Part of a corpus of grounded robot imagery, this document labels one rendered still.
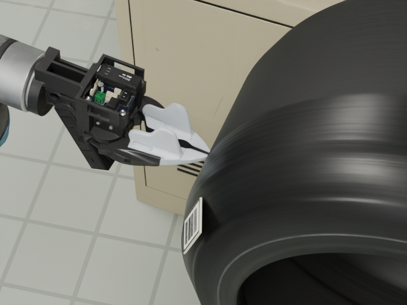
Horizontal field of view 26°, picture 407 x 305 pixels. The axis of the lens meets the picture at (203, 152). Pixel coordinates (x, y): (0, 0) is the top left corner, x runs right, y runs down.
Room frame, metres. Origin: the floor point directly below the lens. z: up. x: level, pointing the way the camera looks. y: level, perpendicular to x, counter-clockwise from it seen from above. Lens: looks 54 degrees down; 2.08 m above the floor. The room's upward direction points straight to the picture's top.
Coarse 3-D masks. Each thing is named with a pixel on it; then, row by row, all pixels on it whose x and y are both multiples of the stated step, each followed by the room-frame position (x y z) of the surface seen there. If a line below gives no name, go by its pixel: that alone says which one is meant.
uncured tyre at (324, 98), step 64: (384, 0) 0.65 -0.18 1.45; (256, 64) 0.69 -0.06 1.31; (320, 64) 0.58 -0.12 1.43; (384, 64) 0.55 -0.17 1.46; (256, 128) 0.53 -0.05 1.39; (320, 128) 0.49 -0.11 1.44; (384, 128) 0.47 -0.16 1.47; (192, 192) 0.53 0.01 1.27; (256, 192) 0.46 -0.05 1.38; (320, 192) 0.44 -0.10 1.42; (384, 192) 0.42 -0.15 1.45; (192, 256) 0.48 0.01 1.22; (256, 256) 0.44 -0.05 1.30; (320, 256) 0.63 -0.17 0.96; (384, 256) 0.39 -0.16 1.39
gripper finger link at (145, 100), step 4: (144, 96) 0.67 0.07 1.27; (144, 100) 0.66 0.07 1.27; (148, 100) 0.67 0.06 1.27; (152, 100) 0.67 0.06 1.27; (144, 104) 0.66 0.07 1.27; (152, 104) 0.66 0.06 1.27; (156, 104) 0.66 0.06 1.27; (160, 104) 0.66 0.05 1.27; (140, 108) 0.65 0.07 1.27; (164, 108) 0.66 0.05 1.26; (140, 112) 0.65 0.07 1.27; (144, 116) 0.65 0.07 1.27
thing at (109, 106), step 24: (48, 48) 0.68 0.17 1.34; (48, 72) 0.65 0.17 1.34; (72, 72) 0.65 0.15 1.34; (96, 72) 0.66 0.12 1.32; (120, 72) 0.66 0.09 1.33; (144, 72) 0.66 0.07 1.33; (48, 96) 0.65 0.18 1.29; (72, 96) 0.64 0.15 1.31; (96, 96) 0.62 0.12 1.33; (120, 96) 0.63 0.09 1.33; (96, 120) 0.62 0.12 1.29; (120, 120) 0.61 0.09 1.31; (96, 144) 0.61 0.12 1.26
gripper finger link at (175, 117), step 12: (144, 108) 0.64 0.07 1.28; (156, 108) 0.64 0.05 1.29; (168, 108) 0.63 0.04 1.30; (180, 108) 0.62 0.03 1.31; (144, 120) 0.64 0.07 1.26; (156, 120) 0.64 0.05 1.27; (168, 120) 0.63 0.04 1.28; (180, 120) 0.62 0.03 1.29; (180, 132) 0.62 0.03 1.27; (192, 132) 0.62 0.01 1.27; (180, 144) 0.61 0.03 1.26; (192, 144) 0.61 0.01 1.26; (204, 144) 0.61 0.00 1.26
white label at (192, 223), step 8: (200, 200) 0.50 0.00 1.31; (200, 208) 0.49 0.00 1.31; (192, 216) 0.50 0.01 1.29; (200, 216) 0.48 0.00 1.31; (184, 224) 0.50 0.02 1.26; (192, 224) 0.49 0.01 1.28; (200, 224) 0.47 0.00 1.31; (184, 232) 0.49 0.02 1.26; (192, 232) 0.48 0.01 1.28; (200, 232) 0.46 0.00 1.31; (184, 240) 0.48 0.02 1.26; (192, 240) 0.47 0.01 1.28; (184, 248) 0.47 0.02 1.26
